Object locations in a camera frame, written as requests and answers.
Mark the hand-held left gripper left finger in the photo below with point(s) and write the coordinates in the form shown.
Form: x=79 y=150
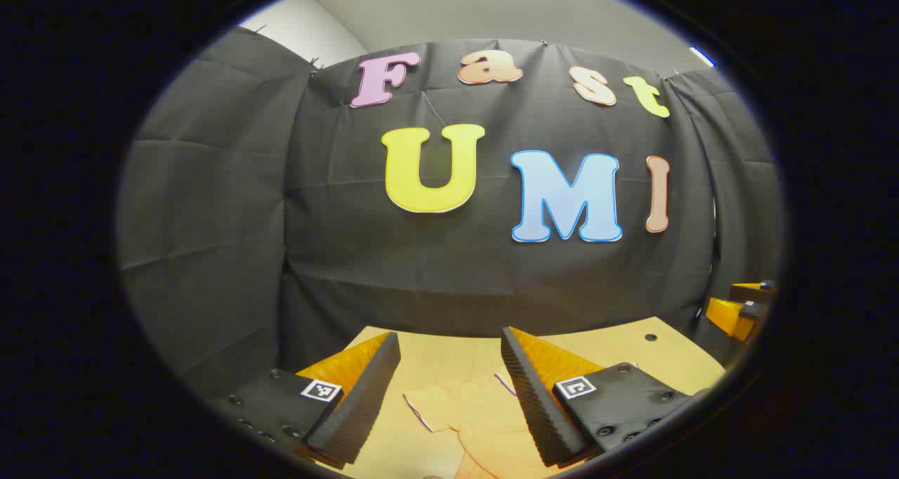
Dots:
x=365 y=395

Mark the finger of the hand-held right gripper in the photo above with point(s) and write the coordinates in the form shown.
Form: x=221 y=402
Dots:
x=727 y=317
x=750 y=293

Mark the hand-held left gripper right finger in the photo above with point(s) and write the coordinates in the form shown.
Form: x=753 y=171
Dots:
x=527 y=395

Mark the orange T-shirt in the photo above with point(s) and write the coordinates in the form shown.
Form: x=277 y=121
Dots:
x=477 y=423

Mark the black backdrop cloth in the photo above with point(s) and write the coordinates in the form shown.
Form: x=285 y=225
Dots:
x=337 y=254

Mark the ceiling light strip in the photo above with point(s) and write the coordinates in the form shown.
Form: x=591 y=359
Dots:
x=702 y=56

